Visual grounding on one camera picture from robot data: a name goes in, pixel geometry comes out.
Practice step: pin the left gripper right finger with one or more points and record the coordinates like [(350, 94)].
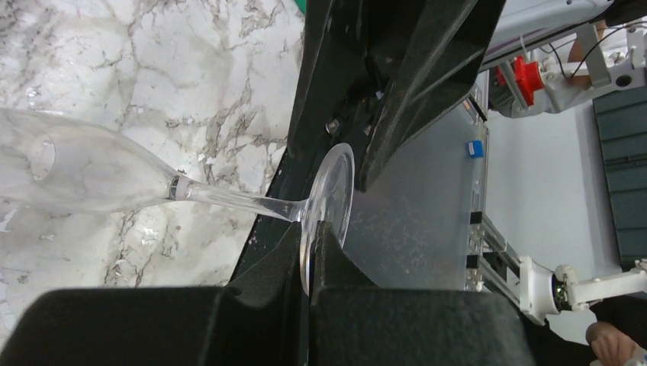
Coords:
[(355, 322)]

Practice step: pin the red white clamp device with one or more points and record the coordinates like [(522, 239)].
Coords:
[(601, 61)]

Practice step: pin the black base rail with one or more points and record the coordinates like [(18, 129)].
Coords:
[(391, 78)]

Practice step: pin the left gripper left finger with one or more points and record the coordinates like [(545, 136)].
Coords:
[(253, 320)]

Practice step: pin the green small block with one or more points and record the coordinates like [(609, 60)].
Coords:
[(302, 5)]

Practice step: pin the blue small block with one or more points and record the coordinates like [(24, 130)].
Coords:
[(476, 149)]

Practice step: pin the person hand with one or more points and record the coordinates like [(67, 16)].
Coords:
[(610, 346)]

